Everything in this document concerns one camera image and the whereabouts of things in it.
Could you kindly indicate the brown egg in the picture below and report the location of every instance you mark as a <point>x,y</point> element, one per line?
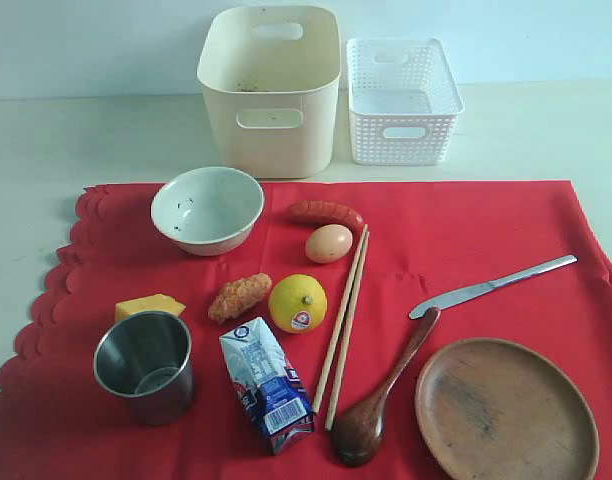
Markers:
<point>328,243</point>

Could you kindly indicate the red sausage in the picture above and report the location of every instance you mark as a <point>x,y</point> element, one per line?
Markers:
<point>318,212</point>

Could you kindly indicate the yellow lemon with sticker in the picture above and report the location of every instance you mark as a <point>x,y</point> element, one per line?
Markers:
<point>298,304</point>

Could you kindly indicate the fried chicken nugget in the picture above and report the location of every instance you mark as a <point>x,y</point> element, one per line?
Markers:
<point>236,297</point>

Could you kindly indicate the blue white milk carton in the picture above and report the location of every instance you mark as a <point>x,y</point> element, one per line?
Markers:
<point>267,385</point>

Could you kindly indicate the upper wooden chopstick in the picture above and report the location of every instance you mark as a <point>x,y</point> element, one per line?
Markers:
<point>345,299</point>

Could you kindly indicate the wooden chopstick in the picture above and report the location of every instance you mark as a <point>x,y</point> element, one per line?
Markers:
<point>348,324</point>
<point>345,299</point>

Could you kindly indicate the lower wooden chopstick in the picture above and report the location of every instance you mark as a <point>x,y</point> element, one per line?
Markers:
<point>348,324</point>

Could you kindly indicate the white ceramic bowl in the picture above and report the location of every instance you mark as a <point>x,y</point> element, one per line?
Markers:
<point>208,211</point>

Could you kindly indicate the red scalloped table cloth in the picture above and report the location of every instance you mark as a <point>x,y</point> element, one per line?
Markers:
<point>56,422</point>

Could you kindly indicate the stainless steel table knife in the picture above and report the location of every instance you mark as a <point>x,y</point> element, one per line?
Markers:
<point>465,294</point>

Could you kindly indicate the yellow cheese wedge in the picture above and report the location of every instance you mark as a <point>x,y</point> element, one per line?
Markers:
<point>155,302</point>

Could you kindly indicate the white perforated plastic basket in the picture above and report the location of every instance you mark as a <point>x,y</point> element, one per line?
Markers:
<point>403,101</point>

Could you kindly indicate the cream plastic storage bin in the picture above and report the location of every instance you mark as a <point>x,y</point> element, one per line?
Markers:
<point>270,80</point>

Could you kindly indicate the stainless steel cup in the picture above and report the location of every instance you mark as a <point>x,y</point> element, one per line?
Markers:
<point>145,359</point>

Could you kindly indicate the dark wooden spoon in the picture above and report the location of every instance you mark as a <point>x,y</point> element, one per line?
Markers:
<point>358,433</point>

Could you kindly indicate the round wooden plate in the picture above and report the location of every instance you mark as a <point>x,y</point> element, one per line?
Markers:
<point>489,408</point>

